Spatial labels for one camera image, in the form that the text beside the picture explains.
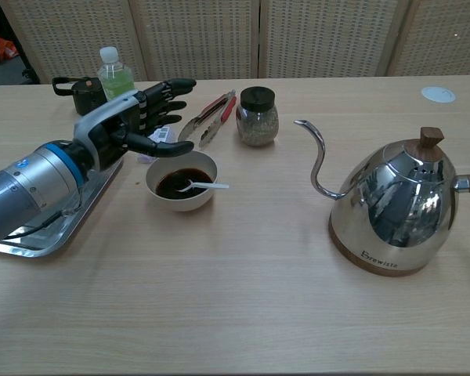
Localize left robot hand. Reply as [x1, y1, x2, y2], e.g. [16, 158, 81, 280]
[72, 78, 197, 175]

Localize white plastic spoon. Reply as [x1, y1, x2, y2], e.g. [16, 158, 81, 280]
[176, 181, 230, 193]

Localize white bowl with dark liquid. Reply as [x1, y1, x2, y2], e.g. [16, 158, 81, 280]
[145, 150, 219, 213]

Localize small purple plastic box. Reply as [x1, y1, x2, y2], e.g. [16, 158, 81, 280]
[136, 124, 177, 164]

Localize clear bottle with green label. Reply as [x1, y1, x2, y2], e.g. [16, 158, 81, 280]
[97, 46, 136, 103]

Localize metal tongs with red grips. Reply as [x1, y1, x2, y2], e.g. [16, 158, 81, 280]
[177, 89, 237, 149]

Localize woven wood-framed folding screen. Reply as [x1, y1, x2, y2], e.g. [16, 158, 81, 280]
[0, 0, 470, 84]

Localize rectangular stainless steel tray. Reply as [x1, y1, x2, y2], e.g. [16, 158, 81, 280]
[0, 158, 125, 259]

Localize orange item in background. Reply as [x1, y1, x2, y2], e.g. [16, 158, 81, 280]
[0, 27, 19, 60]

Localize glass jar with black lid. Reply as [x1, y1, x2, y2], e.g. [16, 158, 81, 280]
[236, 86, 280, 148]

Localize black canister with loop handle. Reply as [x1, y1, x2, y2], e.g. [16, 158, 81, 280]
[52, 76, 107, 118]

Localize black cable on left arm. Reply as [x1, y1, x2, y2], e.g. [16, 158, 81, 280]
[2, 209, 83, 240]

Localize steel gooseneck kettle wooden handle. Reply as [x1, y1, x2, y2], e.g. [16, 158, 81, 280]
[294, 119, 470, 278]

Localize white round cable grommet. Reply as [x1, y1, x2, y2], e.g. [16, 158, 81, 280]
[421, 86, 457, 104]

